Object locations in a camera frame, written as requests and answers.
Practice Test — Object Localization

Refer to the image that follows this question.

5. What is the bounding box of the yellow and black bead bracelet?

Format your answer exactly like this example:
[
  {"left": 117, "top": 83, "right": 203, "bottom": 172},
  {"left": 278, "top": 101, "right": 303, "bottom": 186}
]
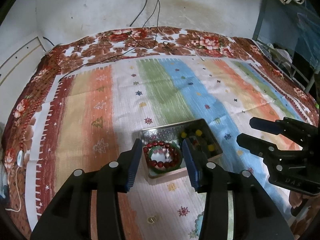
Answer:
[{"left": 180, "top": 129, "right": 217, "bottom": 152}]

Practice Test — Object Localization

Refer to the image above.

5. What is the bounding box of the red bead bracelet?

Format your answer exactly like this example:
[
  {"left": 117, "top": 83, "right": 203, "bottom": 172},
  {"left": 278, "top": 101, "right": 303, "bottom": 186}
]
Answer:
[{"left": 143, "top": 141, "right": 183, "bottom": 169}]

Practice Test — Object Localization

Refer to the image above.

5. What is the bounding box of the gold ring charm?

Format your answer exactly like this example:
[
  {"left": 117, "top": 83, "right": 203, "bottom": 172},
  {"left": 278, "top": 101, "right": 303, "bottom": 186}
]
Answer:
[{"left": 147, "top": 216, "right": 157, "bottom": 224}]

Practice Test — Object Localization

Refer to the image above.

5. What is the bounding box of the green jade bangle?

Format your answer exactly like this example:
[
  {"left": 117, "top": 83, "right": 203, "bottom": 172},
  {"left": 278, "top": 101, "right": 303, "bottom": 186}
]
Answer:
[{"left": 143, "top": 141, "right": 183, "bottom": 174}]

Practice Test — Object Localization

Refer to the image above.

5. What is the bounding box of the copper metal tin box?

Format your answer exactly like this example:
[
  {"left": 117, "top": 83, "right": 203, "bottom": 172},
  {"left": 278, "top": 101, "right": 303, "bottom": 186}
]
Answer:
[{"left": 139, "top": 119, "right": 223, "bottom": 185}]

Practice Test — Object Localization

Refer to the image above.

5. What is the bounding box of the blue metal rack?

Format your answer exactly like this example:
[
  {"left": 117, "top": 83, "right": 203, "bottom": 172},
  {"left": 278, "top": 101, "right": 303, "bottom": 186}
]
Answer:
[{"left": 253, "top": 0, "right": 319, "bottom": 94}]

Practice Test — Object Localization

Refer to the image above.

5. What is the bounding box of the striped colourful mat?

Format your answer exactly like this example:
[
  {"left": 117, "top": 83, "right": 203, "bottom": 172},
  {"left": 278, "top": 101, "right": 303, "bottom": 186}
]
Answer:
[{"left": 25, "top": 56, "right": 308, "bottom": 228}]

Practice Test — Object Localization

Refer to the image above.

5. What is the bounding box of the white headboard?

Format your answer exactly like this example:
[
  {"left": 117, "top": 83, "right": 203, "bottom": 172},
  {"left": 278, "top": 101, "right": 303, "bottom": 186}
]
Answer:
[{"left": 1, "top": 37, "right": 45, "bottom": 85}]

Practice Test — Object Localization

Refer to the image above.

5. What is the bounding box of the white cable with switch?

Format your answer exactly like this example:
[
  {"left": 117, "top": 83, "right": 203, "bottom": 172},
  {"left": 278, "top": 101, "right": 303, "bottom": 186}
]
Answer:
[{"left": 4, "top": 149, "right": 26, "bottom": 213}]

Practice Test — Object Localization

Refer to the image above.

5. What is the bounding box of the black power cable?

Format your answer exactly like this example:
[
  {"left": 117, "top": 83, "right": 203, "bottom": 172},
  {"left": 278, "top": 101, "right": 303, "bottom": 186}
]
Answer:
[{"left": 42, "top": 0, "right": 176, "bottom": 81}]

